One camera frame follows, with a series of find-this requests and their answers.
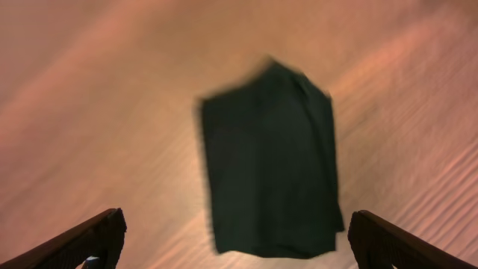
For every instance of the black garment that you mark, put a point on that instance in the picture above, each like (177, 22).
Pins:
(270, 158)

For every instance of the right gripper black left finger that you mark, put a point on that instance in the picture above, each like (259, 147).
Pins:
(95, 243)

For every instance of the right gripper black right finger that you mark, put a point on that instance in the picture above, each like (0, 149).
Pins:
(379, 244)

